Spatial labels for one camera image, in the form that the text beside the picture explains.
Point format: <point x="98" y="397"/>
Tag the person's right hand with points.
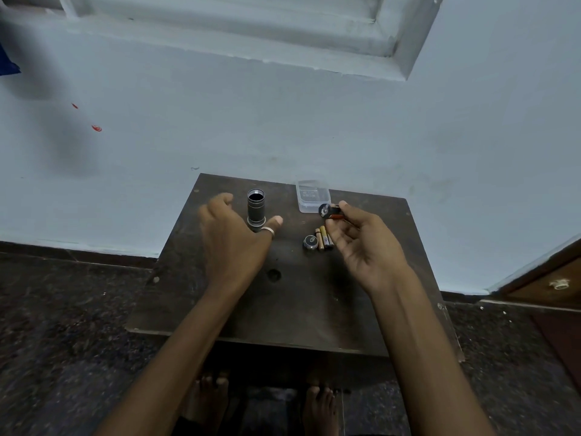
<point x="367" y="254"/>

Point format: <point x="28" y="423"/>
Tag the person's left hand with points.
<point x="229" y="249"/>

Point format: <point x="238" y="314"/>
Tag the person's right thumb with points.
<point x="350" y="210"/>

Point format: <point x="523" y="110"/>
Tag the person's left thumb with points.
<point x="273" y="223"/>

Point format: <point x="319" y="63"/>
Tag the black battery holder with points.
<point x="326" y="210"/>

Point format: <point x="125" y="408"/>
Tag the person's left forearm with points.
<point x="177" y="358"/>

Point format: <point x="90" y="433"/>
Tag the person's right forearm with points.
<point x="422" y="358"/>

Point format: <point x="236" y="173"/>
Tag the black flashlight body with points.
<point x="255" y="206"/>

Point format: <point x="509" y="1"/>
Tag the clear plastic box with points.
<point x="312" y="197"/>

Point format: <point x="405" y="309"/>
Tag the black flashlight tail cap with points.
<point x="311" y="242"/>

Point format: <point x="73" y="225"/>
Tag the person's left foot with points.
<point x="209" y="401"/>

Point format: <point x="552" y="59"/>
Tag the person's foot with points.
<point x="209" y="401"/>
<point x="320" y="413"/>

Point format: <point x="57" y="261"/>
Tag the person's right foot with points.
<point x="320" y="413"/>

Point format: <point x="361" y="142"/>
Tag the brown wooden door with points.
<point x="540" y="281"/>

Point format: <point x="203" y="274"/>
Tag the metal door knob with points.
<point x="560" y="284"/>

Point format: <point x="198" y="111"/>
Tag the blue cloth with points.
<point x="7" y="63"/>

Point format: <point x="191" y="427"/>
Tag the white window frame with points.
<point x="254" y="27"/>

